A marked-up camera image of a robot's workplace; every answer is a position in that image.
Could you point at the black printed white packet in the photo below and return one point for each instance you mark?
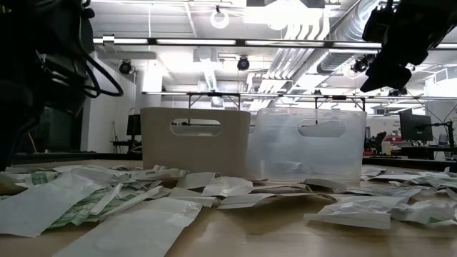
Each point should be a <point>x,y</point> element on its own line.
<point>292,167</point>
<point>385,191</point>

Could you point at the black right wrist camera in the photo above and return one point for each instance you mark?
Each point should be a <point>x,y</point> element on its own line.
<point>378,25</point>

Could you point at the dark office desk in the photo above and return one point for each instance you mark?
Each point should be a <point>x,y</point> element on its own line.
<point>125,142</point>

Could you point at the black overhead frame bar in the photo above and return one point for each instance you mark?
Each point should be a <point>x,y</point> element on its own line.
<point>151,41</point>

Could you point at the black framed table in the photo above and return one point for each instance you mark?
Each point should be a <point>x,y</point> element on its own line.
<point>214,94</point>
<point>339,97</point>

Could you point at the clear plastic bin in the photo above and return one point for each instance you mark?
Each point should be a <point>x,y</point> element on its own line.
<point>285,142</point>

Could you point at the grey plastic bin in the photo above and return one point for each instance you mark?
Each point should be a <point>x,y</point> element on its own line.
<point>196,153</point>

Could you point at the white cup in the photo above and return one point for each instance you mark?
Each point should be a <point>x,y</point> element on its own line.
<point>386,147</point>

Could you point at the black computer monitor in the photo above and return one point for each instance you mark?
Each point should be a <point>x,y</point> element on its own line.
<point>134,125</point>
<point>416,126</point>

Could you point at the narrow white paper strip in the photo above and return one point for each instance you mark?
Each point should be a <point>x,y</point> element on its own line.
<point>107,200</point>
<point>135,200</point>

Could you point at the long green printed packet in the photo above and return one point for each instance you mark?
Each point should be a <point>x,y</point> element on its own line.
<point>160,174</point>

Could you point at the silver ventilation duct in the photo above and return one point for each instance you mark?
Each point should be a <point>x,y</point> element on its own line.
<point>342,35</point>

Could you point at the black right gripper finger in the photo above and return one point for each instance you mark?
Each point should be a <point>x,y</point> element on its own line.
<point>389,78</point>

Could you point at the pale blue container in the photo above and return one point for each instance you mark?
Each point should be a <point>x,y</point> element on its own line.
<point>443,140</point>

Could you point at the long white paper packet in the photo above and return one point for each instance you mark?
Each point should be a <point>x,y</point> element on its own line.
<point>242,200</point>
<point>135,232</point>
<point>228,186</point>
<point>43,207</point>
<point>196,180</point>
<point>357,214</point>

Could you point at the small white crumpled packet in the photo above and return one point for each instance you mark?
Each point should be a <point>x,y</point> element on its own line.
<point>421,212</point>

